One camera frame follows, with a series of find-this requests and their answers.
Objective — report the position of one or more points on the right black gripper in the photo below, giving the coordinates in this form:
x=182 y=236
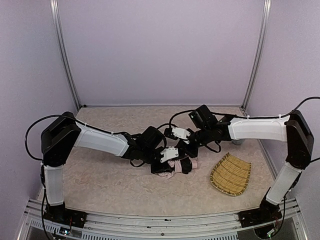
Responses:
x=187 y=148

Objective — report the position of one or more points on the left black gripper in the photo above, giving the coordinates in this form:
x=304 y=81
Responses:
x=163 y=166

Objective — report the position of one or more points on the pink and black folding umbrella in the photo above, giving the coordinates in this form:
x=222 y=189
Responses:
x=183 y=164

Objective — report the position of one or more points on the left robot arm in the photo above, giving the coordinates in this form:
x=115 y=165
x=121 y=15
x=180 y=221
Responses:
x=66 y=133

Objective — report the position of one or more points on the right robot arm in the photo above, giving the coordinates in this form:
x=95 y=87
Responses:
x=292 y=129

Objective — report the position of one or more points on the white and blue cup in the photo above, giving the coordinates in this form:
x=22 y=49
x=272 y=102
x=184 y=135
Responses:
x=238 y=142

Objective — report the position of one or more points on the woven bamboo tray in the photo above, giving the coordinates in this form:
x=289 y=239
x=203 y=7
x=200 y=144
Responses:
x=231 y=175

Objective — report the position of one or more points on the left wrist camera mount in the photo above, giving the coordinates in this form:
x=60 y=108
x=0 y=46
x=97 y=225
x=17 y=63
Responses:
x=168 y=154

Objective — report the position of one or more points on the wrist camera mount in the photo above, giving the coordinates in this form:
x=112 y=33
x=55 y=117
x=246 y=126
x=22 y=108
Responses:
x=177 y=133
x=168 y=154

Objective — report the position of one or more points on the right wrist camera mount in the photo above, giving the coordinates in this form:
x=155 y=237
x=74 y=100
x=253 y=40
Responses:
x=177 y=133

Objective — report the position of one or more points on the aluminium front rail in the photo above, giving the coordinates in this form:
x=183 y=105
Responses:
x=231 y=225

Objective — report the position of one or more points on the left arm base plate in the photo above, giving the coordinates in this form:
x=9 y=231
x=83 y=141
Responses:
x=68 y=217

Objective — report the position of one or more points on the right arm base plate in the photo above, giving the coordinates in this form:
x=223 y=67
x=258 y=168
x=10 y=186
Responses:
x=257 y=216

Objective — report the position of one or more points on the right aluminium corner post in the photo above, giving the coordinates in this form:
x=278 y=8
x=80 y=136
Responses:
x=258 y=53

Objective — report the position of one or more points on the aluminium corner post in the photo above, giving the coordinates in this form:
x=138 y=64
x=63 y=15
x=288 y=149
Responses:
x=54 y=6
x=258 y=53

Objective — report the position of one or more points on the left aluminium corner post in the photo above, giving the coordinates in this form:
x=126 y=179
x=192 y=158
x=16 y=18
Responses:
x=54 y=6

